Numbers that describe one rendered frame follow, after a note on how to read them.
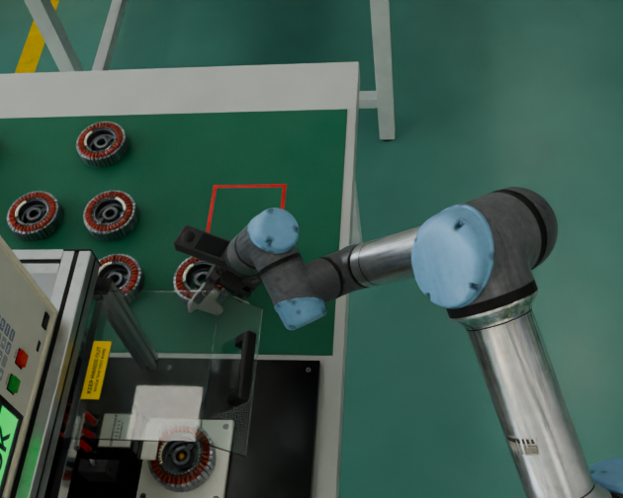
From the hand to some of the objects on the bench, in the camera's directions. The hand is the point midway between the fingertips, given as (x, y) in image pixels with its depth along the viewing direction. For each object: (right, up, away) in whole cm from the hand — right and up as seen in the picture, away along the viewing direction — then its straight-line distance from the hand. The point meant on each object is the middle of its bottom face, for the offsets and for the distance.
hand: (202, 281), depth 162 cm
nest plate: (0, -31, -18) cm, 36 cm away
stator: (-18, -1, +6) cm, 19 cm away
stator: (-26, +29, +27) cm, 47 cm away
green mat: (-19, +12, +15) cm, 27 cm away
